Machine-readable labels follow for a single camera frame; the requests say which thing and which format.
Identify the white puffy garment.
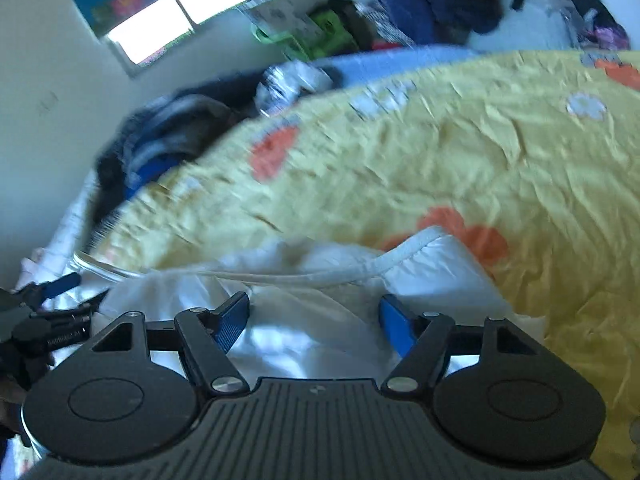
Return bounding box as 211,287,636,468
14,224,547,382

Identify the dark striped clothes pile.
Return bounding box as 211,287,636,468
92,70,262,224

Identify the yellow floral quilt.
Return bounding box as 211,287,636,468
91,51,639,479

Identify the crumpled silver plastic bag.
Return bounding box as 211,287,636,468
254,60,334,116

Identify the blue bed sheet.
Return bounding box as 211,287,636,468
299,43,482,92

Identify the bright window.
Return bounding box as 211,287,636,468
106,0,248,68

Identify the green plastic chair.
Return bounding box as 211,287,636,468
241,0,360,62

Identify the patterned white cushion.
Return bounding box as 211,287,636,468
238,0,326,49

